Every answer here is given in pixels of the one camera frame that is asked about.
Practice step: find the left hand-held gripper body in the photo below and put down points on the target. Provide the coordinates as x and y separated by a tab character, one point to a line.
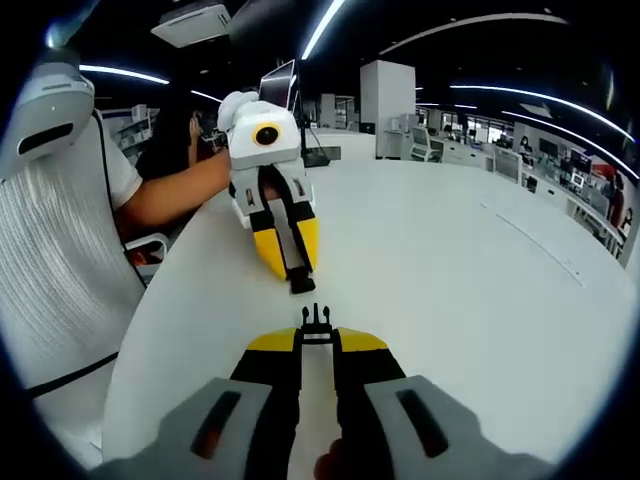
250	150

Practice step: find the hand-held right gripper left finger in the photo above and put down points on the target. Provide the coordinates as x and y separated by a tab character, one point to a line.
220	425

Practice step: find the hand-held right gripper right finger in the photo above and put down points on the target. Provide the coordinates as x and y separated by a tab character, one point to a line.
415	425

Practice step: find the black plastic buckle socket part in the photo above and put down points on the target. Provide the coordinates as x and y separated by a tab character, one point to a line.
301	282

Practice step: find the black plastic buckle pronged part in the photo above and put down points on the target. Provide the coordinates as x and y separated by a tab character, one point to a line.
316	330

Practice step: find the person's left hand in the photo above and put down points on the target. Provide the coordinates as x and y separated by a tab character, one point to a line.
271	191

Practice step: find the person's right hand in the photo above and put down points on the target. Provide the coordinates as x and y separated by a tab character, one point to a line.
330	460

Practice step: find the black monitor stand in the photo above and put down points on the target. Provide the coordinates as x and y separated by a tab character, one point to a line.
312	145

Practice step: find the computer monitor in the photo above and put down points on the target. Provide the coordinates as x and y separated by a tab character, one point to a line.
277	85

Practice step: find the ceiling air conditioner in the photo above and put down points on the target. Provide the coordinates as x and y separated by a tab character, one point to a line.
192	22

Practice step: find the white office chair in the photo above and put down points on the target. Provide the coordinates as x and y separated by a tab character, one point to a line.
425	142

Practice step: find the white chest device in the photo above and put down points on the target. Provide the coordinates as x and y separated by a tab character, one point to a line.
47	115

